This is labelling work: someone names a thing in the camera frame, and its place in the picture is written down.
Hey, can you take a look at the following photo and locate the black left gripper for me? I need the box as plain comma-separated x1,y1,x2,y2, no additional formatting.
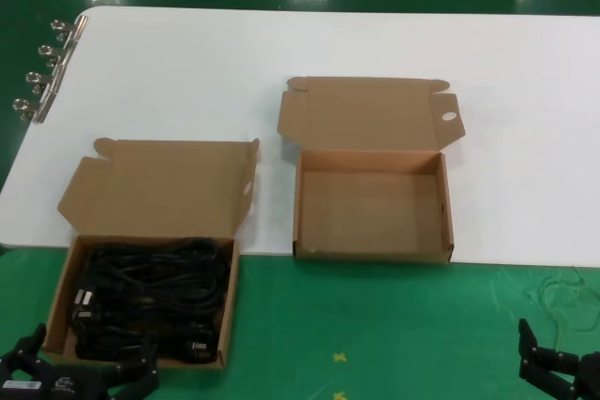
0,323,161,400

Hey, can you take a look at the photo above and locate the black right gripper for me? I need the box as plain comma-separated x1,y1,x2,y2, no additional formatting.
517,318,600,400

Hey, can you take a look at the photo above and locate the cardboard box with torn lid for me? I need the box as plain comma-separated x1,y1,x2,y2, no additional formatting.
40,137,262,370

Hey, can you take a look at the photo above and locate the cardboard box with round hole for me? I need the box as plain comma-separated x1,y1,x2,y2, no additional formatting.
275,75,466,264

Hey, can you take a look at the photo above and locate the silver metal binder clip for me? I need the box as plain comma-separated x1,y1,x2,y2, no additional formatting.
11,96,53,126
23,69,65,97
49,15,90,48
37,42,77,71

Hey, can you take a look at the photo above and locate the thin yellowish string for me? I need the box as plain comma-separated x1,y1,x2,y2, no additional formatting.
524,266,594,354

